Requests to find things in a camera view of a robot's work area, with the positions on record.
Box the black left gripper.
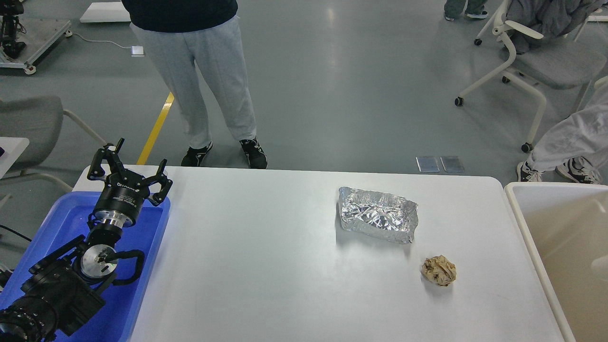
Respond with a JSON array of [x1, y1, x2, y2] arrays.
[[86, 138, 173, 228]]

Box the white paper cup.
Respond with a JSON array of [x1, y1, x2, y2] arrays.
[[590, 255, 608, 277]]

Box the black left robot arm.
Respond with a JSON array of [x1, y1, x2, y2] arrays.
[[1, 139, 173, 342]]

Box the blue plastic bin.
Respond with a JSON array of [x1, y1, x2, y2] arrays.
[[0, 191, 171, 342]]

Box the grey chair left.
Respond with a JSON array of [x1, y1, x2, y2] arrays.
[[0, 95, 108, 193]]

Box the white side table corner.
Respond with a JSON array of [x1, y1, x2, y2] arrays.
[[0, 136, 29, 178]]

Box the person in grey trousers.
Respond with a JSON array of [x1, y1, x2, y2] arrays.
[[123, 0, 267, 169]]

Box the wheeled metal platform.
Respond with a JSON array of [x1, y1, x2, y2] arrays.
[[0, 18, 72, 75]]

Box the white flat board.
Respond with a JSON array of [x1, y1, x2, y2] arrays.
[[79, 1, 131, 23]]

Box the crumpled aluminium foil tray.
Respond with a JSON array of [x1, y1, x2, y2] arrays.
[[337, 187, 418, 244]]

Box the left metal floor plate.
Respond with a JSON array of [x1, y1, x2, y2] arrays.
[[416, 156, 440, 173]]

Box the metal floor plate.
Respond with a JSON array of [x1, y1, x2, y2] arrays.
[[440, 156, 465, 173], [416, 156, 440, 173]]

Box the right metal floor plate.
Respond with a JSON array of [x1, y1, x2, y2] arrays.
[[440, 156, 465, 173]]

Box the crumpled brown paper ball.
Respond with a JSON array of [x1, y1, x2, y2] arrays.
[[421, 255, 457, 286]]

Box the distant person feet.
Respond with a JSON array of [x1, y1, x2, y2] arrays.
[[444, 0, 488, 21]]

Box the beige plastic bin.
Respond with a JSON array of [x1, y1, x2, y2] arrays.
[[504, 182, 608, 342]]

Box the person in white trousers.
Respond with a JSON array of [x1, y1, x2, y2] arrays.
[[516, 76, 608, 185]]

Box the white office chair right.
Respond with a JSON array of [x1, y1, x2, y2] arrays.
[[455, 0, 607, 153]]

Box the grey jacket on chair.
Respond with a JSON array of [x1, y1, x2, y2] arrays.
[[506, 0, 605, 54]]

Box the white power adapter with cable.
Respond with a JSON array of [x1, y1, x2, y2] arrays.
[[65, 31, 145, 57]]

